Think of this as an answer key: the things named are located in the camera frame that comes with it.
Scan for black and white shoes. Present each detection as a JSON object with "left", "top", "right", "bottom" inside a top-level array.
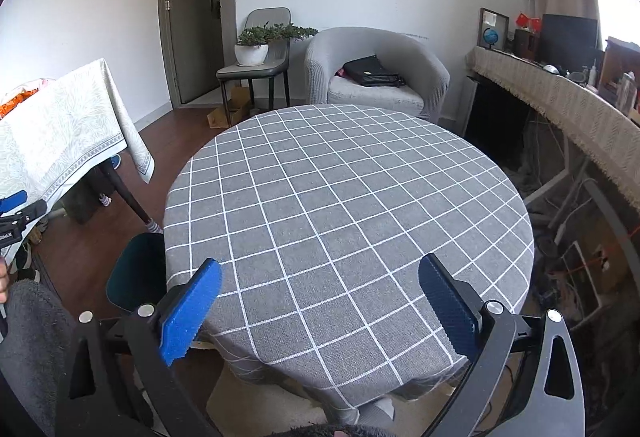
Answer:
[{"left": 10, "top": 237, "right": 42, "bottom": 284}]

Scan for potted green plant white pot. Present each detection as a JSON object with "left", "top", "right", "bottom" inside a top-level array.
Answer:
[{"left": 235, "top": 23, "right": 319, "bottom": 66}]

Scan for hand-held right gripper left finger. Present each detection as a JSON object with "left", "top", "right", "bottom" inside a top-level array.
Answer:
[{"left": 55, "top": 258, "right": 223, "bottom": 437}]

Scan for black bag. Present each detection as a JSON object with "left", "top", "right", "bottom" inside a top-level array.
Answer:
[{"left": 342, "top": 56, "right": 407, "bottom": 88}]

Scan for grey dining chair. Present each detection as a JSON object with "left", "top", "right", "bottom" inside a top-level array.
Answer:
[{"left": 216, "top": 8, "right": 292, "bottom": 128}]

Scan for grey door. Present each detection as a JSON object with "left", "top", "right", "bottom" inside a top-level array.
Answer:
[{"left": 159, "top": 0, "right": 223, "bottom": 108}]

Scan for dark wooden table leg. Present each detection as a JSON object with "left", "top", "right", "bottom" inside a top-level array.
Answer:
[{"left": 100, "top": 162, "right": 162, "bottom": 235}]

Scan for brown wooden box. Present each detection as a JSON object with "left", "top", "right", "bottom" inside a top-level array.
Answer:
[{"left": 514, "top": 29, "right": 541, "bottom": 60}]

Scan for black monitor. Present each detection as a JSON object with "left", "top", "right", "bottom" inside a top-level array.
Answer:
[{"left": 541, "top": 14, "right": 599, "bottom": 68}]

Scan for orange snack packet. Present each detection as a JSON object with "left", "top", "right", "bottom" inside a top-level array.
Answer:
[{"left": 0, "top": 87, "right": 41, "bottom": 118}]

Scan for pale green floral tablecloth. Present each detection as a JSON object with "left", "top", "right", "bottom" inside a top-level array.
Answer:
[{"left": 0, "top": 58, "right": 156, "bottom": 230}]

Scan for open cardboard box with cables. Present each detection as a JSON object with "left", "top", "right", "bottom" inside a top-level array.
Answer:
[{"left": 560, "top": 217, "right": 632, "bottom": 309}]

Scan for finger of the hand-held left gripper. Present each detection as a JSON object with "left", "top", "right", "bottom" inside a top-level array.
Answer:
[
  {"left": 0, "top": 189, "right": 28, "bottom": 214},
  {"left": 0, "top": 199, "right": 48, "bottom": 230}
]

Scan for grey checked tablecloth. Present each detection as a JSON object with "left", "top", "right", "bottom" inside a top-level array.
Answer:
[{"left": 164, "top": 104, "right": 536, "bottom": 410}]

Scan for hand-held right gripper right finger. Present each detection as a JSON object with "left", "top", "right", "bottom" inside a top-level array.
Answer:
[{"left": 419, "top": 254, "right": 586, "bottom": 437}]

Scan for beige lace sideboard cloth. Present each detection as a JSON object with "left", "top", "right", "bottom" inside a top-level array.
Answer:
[{"left": 467, "top": 46, "right": 640, "bottom": 212}]

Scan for wooden picture frame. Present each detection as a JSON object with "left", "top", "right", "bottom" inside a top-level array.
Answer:
[{"left": 478, "top": 8, "right": 510, "bottom": 52}]

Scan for person's grey fleece leg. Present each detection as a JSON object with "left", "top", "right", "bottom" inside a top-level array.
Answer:
[{"left": 0, "top": 279, "right": 76, "bottom": 437}]

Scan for grey armchair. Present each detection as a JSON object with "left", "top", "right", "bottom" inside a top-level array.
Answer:
[{"left": 305, "top": 28, "right": 450, "bottom": 122}]

